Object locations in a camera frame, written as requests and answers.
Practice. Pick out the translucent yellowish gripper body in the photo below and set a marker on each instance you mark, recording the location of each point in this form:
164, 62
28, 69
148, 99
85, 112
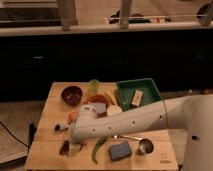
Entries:
74, 149

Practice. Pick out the dark red grape bunch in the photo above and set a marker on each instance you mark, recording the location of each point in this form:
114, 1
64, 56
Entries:
64, 149

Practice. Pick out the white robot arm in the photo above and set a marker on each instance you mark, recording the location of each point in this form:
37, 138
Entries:
193, 113

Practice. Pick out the dark purple bowl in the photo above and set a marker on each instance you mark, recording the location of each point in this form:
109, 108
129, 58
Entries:
72, 95

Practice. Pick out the orange bowl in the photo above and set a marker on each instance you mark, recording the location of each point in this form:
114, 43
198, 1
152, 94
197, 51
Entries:
98, 98

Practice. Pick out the green chili pepper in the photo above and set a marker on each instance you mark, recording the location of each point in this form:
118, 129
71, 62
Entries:
99, 143

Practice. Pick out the orange tomato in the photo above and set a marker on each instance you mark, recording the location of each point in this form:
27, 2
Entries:
72, 117

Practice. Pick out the silver fork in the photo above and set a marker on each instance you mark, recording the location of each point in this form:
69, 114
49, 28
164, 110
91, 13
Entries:
127, 137

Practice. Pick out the blue sponge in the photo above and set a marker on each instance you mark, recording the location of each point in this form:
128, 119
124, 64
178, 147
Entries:
120, 151

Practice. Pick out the white round cup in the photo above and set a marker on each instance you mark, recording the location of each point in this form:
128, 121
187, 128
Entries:
113, 109

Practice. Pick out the green plastic cup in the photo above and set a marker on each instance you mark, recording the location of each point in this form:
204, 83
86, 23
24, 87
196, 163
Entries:
93, 86

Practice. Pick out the metal measuring cup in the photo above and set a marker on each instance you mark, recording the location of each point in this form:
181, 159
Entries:
145, 147

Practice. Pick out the tan rectangular block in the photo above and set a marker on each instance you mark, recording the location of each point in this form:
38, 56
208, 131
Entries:
137, 98

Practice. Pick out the green plastic tray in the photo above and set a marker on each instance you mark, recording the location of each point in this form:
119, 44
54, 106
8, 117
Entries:
126, 91

